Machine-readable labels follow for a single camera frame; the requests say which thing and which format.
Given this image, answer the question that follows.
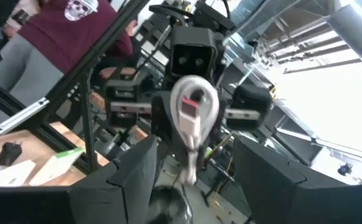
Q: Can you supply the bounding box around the black aluminium table frame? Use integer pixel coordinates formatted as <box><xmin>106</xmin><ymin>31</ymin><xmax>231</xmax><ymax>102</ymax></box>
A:
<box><xmin>0</xmin><ymin>0</ymin><xmax>152</xmax><ymax>175</ymax></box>

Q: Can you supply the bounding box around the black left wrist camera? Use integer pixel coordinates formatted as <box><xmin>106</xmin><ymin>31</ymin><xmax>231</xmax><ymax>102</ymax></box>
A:
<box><xmin>169</xmin><ymin>26</ymin><xmax>219</xmax><ymax>78</ymax></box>

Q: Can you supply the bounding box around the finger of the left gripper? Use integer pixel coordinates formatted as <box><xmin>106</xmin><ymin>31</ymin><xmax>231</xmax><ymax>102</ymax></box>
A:
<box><xmin>213</xmin><ymin>96</ymin><xmax>230</xmax><ymax>138</ymax></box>
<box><xmin>151</xmin><ymin>91</ymin><xmax>177</xmax><ymax>147</ymax></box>

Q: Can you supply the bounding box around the white cable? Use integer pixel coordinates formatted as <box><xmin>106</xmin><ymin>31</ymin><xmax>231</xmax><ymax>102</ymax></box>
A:
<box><xmin>169</xmin><ymin>75</ymin><xmax>221</xmax><ymax>187</ymax></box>

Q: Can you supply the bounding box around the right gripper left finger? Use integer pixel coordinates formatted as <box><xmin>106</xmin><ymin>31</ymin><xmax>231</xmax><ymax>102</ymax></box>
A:
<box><xmin>69</xmin><ymin>134</ymin><xmax>159</xmax><ymax>224</ymax></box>

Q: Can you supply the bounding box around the white Acer card reader box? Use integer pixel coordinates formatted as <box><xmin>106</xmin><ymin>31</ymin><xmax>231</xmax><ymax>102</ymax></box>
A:
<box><xmin>0</xmin><ymin>159</ymin><xmax>37</xmax><ymax>188</ymax></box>

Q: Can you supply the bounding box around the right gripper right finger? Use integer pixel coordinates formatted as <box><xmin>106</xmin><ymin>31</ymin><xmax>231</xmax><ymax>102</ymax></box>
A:
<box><xmin>232</xmin><ymin>136</ymin><xmax>362</xmax><ymax>224</ymax></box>

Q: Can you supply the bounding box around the person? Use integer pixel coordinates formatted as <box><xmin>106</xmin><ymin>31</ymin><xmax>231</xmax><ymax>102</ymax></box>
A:
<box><xmin>0</xmin><ymin>0</ymin><xmax>135</xmax><ymax>133</ymax></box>

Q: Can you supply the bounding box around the small black power adapter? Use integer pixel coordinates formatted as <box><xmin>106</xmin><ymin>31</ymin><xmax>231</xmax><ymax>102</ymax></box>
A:
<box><xmin>0</xmin><ymin>141</ymin><xmax>23</xmax><ymax>167</ymax></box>

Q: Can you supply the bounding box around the white box with green edge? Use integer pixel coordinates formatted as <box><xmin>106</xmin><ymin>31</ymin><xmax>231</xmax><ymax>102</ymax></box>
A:
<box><xmin>27</xmin><ymin>147</ymin><xmax>85</xmax><ymax>187</ymax></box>

